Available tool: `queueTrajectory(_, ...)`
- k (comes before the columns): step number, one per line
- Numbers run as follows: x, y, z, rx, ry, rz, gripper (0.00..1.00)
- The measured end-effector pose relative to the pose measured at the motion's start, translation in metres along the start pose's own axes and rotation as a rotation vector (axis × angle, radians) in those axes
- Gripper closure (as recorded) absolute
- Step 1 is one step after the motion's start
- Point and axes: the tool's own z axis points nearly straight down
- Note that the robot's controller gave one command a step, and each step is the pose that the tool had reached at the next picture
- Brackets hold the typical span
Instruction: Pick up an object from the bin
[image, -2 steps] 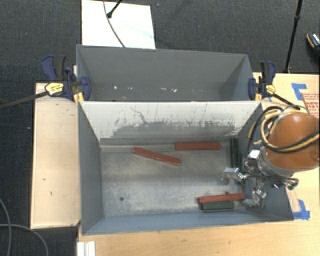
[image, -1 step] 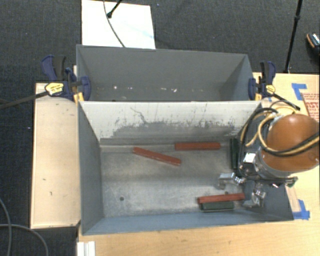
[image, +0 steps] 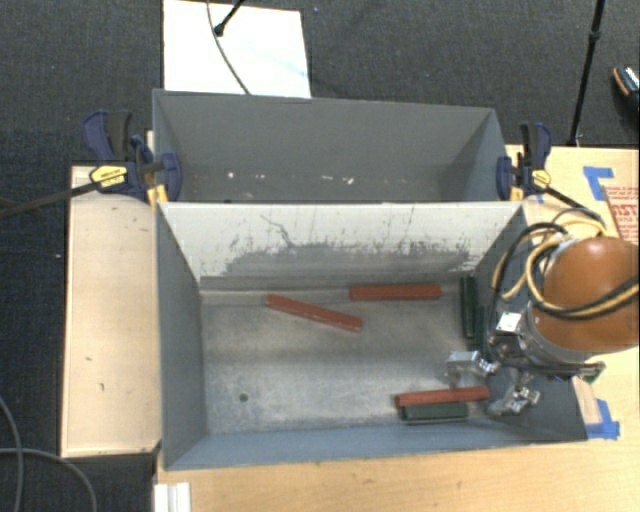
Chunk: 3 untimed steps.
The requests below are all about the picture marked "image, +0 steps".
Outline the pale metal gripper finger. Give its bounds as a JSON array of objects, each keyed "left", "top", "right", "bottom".
[
  {"left": 486, "top": 385, "right": 542, "bottom": 419},
  {"left": 445, "top": 350, "right": 502, "bottom": 389}
]

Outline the red-brown flat block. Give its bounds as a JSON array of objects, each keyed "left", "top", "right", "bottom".
[
  {"left": 393, "top": 385, "right": 492, "bottom": 411},
  {"left": 348, "top": 283, "right": 444, "bottom": 303},
  {"left": 264, "top": 292, "right": 364, "bottom": 334}
]

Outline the grey metal bin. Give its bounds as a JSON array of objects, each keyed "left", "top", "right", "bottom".
[{"left": 151, "top": 88, "right": 589, "bottom": 472}]

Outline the brown cardboard with red print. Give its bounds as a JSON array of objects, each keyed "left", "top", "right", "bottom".
[{"left": 599, "top": 183, "right": 640, "bottom": 247}]

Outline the pale wood board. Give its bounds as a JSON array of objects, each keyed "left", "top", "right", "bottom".
[{"left": 60, "top": 165, "right": 163, "bottom": 459}]

